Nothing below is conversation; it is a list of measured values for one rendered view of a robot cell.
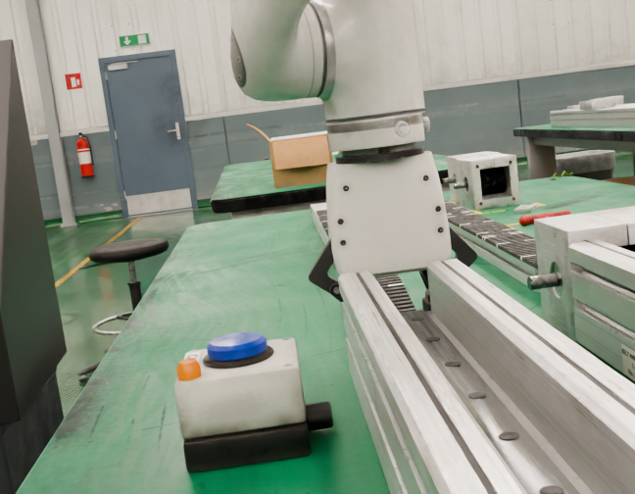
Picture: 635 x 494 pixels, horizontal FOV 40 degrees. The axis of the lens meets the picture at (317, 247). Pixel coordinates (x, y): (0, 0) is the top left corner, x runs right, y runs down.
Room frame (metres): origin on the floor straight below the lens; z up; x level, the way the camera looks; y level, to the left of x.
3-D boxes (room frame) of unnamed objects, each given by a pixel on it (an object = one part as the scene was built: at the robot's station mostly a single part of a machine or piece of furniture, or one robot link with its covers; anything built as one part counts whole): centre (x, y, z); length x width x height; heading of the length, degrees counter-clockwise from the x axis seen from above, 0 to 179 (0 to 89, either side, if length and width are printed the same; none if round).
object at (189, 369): (0.53, 0.09, 0.85); 0.02 x 0.02 x 0.01
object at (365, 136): (0.73, -0.06, 0.97); 0.09 x 0.08 x 0.03; 92
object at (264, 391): (0.56, 0.05, 0.81); 0.10 x 0.08 x 0.06; 92
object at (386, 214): (0.73, -0.06, 0.91); 0.10 x 0.07 x 0.11; 92
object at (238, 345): (0.56, 0.06, 0.84); 0.04 x 0.04 x 0.02
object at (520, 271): (1.37, -0.23, 0.79); 0.96 x 0.04 x 0.03; 2
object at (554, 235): (0.74, -0.24, 0.83); 0.12 x 0.09 x 0.10; 92
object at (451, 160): (1.80, -0.33, 0.83); 0.11 x 0.10 x 0.10; 93
